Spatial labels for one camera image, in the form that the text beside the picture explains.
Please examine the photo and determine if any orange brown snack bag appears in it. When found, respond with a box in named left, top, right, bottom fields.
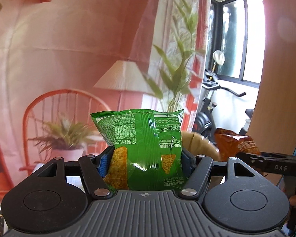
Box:
left=214, top=128, right=261, bottom=162

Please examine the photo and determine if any green tortilla chip bag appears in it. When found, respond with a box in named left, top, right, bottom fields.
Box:
left=91, top=109, right=187, bottom=191

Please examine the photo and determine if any taped cardboard box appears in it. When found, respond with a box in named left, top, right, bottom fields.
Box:
left=181, top=131, right=221, bottom=161

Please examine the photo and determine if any black exercise bike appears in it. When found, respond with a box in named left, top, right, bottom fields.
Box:
left=192, top=50, right=255, bottom=145

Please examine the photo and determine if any wooden headboard panel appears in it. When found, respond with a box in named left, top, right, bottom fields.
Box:
left=249, top=0, right=296, bottom=154

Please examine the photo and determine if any pink printed backdrop cloth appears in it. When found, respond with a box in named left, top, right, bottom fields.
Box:
left=0, top=0, right=210, bottom=198

